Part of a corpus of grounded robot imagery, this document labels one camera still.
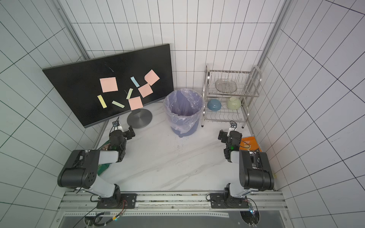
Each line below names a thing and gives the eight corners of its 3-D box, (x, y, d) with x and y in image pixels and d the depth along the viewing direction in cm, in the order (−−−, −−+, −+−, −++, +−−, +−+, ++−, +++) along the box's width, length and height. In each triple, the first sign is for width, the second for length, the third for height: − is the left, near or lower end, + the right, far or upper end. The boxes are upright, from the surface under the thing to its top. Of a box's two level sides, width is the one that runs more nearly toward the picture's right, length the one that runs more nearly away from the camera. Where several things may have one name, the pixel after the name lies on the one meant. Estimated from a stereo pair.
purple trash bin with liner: (166, 144, 96) (161, 121, 75) (168, 114, 113) (165, 89, 92) (201, 144, 96) (205, 121, 75) (198, 114, 113) (201, 89, 92)
